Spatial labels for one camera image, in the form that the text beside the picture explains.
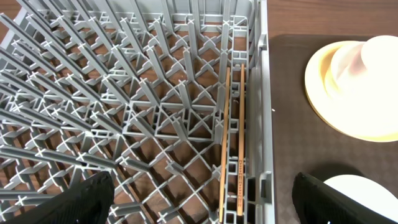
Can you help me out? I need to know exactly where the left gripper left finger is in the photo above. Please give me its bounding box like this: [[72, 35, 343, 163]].
[[6, 171, 114, 224]]

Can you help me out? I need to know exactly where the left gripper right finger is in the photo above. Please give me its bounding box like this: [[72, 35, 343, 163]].
[[292, 172, 395, 223]]

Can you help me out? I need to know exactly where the light blue bowl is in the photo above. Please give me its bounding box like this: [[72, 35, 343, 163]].
[[324, 174, 397, 223]]

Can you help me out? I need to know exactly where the wooden chopstick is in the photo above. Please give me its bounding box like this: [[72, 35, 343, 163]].
[[236, 63, 245, 216], [219, 67, 230, 223]]

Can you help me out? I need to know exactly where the brown serving tray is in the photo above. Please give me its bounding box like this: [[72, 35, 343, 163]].
[[269, 34, 397, 223]]

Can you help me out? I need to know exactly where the grey plastic dish rack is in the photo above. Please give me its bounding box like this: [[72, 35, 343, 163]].
[[1, 0, 276, 223]]

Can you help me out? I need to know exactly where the yellow plate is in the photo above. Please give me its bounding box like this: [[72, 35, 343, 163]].
[[304, 40, 397, 142]]

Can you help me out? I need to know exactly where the white cup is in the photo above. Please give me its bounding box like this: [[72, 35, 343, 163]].
[[361, 35, 397, 93]]

